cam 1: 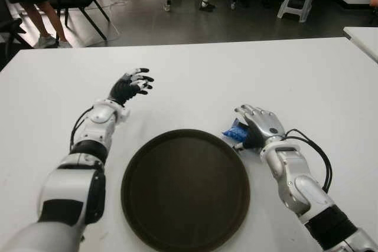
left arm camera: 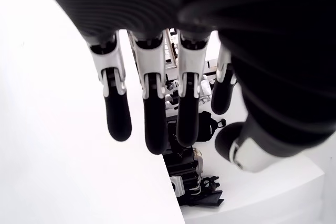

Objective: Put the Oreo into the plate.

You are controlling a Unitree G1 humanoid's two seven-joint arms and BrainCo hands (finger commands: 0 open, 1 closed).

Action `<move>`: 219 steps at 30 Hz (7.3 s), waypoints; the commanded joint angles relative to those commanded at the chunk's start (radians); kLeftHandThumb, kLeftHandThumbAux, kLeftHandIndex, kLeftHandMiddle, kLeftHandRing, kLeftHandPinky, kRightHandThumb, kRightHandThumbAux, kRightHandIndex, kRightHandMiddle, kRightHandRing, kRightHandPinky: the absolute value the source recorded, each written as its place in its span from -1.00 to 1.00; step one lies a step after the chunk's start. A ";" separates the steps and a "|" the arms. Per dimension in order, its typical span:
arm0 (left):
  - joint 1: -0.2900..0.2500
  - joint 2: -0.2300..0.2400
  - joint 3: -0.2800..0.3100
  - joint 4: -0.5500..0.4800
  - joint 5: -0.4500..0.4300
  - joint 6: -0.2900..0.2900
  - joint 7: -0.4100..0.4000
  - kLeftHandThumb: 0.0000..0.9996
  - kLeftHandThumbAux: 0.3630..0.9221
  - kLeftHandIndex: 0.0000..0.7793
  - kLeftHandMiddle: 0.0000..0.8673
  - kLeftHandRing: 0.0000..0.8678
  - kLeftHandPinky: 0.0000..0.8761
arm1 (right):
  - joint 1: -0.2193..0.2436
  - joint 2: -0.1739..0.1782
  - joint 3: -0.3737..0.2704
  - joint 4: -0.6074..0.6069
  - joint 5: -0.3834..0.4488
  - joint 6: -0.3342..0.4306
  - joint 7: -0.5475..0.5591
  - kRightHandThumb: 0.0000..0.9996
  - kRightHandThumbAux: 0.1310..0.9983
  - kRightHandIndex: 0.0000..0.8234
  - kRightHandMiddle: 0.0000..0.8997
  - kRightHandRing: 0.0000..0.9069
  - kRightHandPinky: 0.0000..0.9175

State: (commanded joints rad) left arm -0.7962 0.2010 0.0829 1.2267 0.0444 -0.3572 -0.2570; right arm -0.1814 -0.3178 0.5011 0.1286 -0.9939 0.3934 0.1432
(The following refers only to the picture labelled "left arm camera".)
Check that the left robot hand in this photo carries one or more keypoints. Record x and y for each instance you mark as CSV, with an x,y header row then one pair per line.
x,y
236,11

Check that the white framed shelf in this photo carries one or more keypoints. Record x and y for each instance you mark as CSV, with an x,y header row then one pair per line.
x,y
172,56

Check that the small white humanoid robot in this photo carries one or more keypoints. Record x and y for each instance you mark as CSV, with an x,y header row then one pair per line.
x,y
172,99

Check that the black backpack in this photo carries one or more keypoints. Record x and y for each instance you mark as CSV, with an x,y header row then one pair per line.
x,y
207,127

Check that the black equipment case stack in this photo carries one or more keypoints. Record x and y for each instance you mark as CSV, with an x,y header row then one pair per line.
x,y
181,163

